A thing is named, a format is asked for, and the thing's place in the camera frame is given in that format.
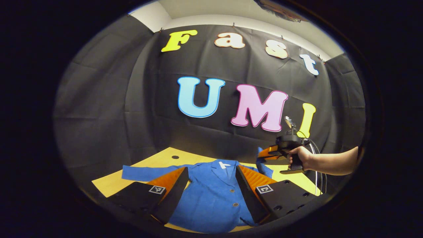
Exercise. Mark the black backdrop cloth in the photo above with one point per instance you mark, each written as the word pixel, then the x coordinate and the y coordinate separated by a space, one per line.
pixel 132 115

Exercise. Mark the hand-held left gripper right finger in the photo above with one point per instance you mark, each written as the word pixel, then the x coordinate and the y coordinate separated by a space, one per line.
pixel 249 198

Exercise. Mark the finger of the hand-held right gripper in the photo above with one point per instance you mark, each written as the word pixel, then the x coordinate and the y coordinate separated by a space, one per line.
pixel 269 151
pixel 271 161

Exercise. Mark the row of small cloth clips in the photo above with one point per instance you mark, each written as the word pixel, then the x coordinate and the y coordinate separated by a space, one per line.
pixel 233 24

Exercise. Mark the person's head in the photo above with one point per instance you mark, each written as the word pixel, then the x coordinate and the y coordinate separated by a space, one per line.
pixel 281 11

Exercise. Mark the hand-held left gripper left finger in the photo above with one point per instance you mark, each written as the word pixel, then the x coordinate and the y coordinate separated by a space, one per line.
pixel 175 198

